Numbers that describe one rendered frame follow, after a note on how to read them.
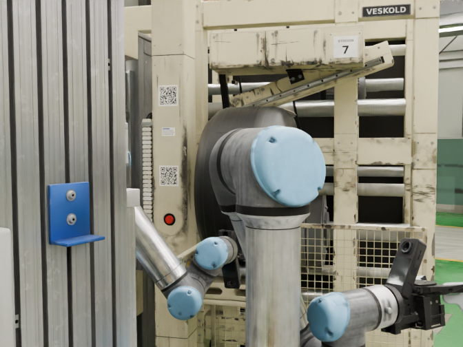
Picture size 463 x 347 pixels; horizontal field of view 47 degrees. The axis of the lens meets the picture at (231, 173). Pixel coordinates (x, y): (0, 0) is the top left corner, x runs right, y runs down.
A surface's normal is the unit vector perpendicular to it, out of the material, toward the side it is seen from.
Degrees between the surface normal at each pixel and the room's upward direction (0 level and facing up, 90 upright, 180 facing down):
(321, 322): 90
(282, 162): 83
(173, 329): 90
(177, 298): 91
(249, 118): 34
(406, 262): 60
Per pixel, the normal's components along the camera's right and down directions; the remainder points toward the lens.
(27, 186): 0.82, 0.03
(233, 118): -0.14, -0.80
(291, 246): 0.60, 0.04
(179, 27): -0.25, 0.06
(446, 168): -0.57, 0.05
